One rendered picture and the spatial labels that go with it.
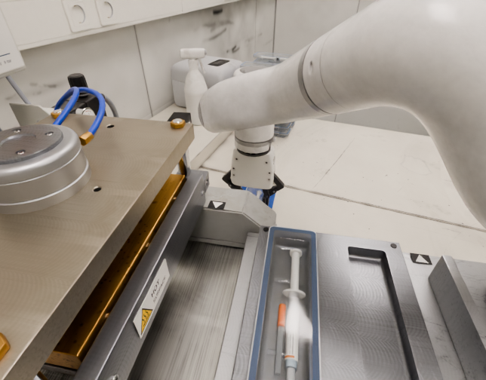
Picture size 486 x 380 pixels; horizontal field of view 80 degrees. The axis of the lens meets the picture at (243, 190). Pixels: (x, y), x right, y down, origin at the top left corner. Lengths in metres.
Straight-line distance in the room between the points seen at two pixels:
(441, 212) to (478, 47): 0.67
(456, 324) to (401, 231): 0.46
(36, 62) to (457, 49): 0.84
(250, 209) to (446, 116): 0.24
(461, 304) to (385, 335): 0.07
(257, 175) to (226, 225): 0.28
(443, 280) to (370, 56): 0.24
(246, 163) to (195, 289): 0.34
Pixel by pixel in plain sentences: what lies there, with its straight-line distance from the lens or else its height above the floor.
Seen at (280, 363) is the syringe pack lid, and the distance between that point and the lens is 0.27.
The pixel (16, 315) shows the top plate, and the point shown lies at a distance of 0.20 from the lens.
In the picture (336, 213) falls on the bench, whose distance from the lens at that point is 0.79.
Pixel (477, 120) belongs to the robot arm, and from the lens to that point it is 0.28.
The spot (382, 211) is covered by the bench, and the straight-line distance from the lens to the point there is 0.84.
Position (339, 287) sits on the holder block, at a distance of 0.33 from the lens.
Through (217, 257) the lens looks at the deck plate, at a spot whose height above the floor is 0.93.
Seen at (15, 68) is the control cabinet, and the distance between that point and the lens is 0.46.
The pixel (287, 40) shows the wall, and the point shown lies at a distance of 2.64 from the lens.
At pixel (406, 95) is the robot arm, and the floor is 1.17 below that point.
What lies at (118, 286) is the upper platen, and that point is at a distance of 0.25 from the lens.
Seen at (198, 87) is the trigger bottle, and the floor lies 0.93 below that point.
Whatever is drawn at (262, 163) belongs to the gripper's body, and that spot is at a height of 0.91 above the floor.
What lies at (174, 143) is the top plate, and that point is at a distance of 0.31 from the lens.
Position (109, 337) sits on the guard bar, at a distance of 0.24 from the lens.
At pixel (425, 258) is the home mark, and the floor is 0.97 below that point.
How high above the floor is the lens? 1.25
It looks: 37 degrees down
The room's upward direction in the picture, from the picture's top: straight up
